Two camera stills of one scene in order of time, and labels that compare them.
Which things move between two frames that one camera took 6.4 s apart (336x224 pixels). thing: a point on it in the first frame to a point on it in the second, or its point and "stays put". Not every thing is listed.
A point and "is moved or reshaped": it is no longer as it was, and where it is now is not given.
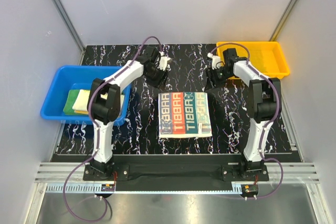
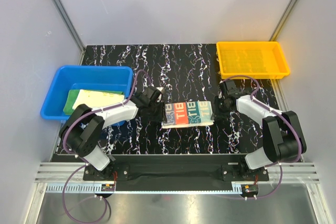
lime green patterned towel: x=80 y=106 stays put
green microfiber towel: x=68 y=108 stays put
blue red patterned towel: x=184 y=114 is moved or reshaped
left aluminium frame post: x=64 y=14 stays put
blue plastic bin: x=77 y=77 stays put
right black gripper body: x=219 y=75 to x=220 y=110
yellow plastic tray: x=266 y=57 stays put
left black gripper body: x=156 y=77 to x=156 y=114
